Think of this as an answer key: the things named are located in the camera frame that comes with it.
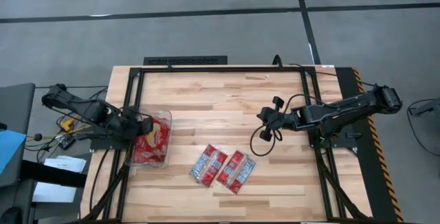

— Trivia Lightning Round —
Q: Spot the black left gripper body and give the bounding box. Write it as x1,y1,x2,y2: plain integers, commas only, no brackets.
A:
135,115,155,138

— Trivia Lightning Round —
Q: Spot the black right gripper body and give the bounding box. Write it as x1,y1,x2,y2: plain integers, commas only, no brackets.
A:
256,96,294,143

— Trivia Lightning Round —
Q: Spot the clear plastic basket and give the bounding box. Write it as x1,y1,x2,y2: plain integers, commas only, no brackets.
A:
124,109,173,169

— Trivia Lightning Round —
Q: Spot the black floor grille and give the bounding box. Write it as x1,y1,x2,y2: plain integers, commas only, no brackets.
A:
143,55,228,66

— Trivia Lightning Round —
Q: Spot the black power adapter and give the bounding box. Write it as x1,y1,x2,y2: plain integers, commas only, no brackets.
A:
58,135,77,151

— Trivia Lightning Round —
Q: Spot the white paper sheet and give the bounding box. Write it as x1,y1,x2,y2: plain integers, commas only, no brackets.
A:
32,181,78,204
43,155,87,174

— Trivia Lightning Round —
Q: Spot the black bar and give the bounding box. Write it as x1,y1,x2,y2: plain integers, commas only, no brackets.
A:
20,160,89,189

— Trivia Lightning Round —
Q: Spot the black mat with hazard stripes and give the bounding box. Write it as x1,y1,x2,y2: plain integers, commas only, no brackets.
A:
335,67,405,224

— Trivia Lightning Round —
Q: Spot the grey chair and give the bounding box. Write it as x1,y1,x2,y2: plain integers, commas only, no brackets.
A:
0,82,36,224

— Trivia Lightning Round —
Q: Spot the blue folder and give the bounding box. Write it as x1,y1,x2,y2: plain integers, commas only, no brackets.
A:
0,129,28,177

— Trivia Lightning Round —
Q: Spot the grey stand base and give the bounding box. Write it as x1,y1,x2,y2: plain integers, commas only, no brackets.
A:
408,97,440,117

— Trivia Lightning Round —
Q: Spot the black round object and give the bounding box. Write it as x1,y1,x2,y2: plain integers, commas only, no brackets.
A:
0,206,22,224

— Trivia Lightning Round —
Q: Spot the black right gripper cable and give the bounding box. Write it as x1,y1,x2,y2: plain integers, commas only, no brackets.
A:
250,93,325,157

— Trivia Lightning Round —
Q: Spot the black camera cable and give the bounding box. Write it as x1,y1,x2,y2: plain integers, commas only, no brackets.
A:
272,54,375,87

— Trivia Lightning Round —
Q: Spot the black metal table frame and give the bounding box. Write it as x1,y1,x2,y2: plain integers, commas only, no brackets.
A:
80,65,374,224

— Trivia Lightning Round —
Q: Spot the yellow cable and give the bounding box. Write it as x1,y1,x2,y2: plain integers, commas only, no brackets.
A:
44,118,87,139

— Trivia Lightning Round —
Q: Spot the black floor cable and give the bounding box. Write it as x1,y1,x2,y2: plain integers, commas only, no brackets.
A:
406,98,440,159

